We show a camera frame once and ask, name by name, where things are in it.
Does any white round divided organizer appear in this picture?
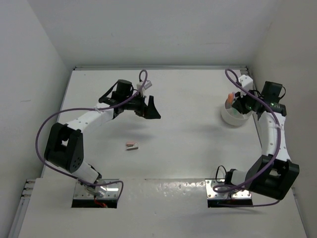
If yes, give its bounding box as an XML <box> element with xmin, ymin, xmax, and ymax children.
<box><xmin>220</xmin><ymin>99</ymin><xmax>252</xmax><ymax>127</ymax></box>

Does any orange highlighter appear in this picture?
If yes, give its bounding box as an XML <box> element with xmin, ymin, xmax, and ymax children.
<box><xmin>227</xmin><ymin>93</ymin><xmax>235</xmax><ymax>105</ymax></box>

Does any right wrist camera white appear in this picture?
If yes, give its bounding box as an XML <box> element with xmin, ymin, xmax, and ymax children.
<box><xmin>238</xmin><ymin>74</ymin><xmax>253</xmax><ymax>92</ymax></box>

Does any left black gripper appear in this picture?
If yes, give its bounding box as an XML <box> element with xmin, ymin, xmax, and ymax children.
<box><xmin>122</xmin><ymin>91</ymin><xmax>160</xmax><ymax>119</ymax></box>

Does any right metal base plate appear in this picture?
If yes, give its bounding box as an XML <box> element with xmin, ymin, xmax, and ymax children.
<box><xmin>205</xmin><ymin>179</ymin><xmax>252</xmax><ymax>200</ymax></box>

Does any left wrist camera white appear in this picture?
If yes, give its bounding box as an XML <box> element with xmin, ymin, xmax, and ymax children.
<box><xmin>137</xmin><ymin>80</ymin><xmax>152</xmax><ymax>96</ymax></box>

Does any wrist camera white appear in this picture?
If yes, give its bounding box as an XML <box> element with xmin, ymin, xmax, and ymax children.
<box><xmin>238</xmin><ymin>74</ymin><xmax>253</xmax><ymax>92</ymax></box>
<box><xmin>137</xmin><ymin>80</ymin><xmax>152</xmax><ymax>96</ymax></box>

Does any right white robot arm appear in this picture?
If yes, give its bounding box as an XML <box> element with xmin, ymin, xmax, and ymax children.
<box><xmin>224</xmin><ymin>81</ymin><xmax>300</xmax><ymax>200</ymax></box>

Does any metal base plate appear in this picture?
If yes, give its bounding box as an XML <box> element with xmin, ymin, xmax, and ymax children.
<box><xmin>73</xmin><ymin>181</ymin><xmax>121</xmax><ymax>200</ymax></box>
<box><xmin>205</xmin><ymin>179</ymin><xmax>252</xmax><ymax>200</ymax></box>

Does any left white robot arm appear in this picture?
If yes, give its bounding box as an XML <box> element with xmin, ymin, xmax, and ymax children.
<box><xmin>44</xmin><ymin>79</ymin><xmax>161</xmax><ymax>187</ymax></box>

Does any pink mini stapler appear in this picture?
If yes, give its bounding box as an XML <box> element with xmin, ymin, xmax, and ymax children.
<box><xmin>126</xmin><ymin>142</ymin><xmax>139</xmax><ymax>151</ymax></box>

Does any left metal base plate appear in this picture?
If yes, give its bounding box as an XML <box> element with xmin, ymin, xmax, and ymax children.
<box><xmin>73</xmin><ymin>181</ymin><xmax>121</xmax><ymax>200</ymax></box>

